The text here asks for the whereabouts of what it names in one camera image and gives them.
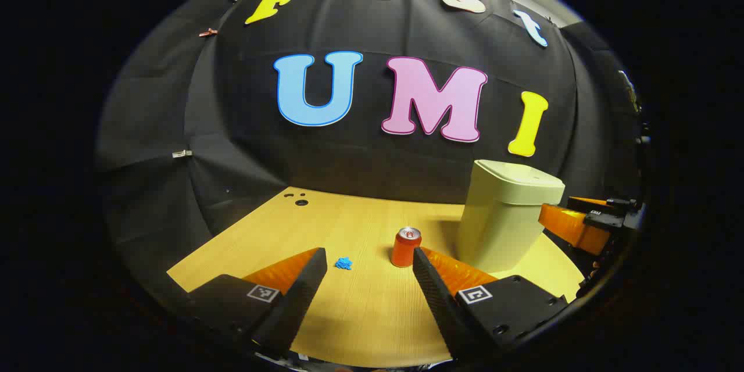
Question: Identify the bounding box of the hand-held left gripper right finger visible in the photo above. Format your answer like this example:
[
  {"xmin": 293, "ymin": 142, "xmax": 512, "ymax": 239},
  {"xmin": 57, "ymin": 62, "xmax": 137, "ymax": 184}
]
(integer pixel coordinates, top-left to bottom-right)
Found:
[{"xmin": 412, "ymin": 247, "xmax": 569, "ymax": 361}]

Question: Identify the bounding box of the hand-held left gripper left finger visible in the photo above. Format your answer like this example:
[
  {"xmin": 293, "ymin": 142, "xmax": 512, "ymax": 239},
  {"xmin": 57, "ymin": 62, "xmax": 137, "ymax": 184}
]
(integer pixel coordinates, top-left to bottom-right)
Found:
[{"xmin": 186, "ymin": 247, "xmax": 328, "ymax": 358}]

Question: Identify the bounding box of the orange pop can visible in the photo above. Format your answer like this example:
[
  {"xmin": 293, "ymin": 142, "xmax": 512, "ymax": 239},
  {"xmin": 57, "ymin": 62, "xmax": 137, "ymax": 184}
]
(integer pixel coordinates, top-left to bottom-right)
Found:
[{"xmin": 391, "ymin": 227, "xmax": 423, "ymax": 269}]

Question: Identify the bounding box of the cream desktop garbage bin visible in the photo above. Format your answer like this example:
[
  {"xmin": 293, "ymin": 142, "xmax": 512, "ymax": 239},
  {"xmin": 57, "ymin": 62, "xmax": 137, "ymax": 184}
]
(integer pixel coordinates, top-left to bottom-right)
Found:
[{"xmin": 456, "ymin": 159, "xmax": 566, "ymax": 274}]

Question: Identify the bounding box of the wooden desktop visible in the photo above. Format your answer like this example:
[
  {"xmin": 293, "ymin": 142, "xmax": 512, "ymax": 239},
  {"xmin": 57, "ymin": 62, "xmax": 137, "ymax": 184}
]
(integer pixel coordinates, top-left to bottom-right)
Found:
[{"xmin": 167, "ymin": 187, "xmax": 585, "ymax": 368}]

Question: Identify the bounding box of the black backdrop cloth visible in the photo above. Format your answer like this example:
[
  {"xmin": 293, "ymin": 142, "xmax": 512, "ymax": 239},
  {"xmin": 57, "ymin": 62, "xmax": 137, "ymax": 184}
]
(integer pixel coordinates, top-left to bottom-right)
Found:
[{"xmin": 96, "ymin": 0, "xmax": 643, "ymax": 303}]

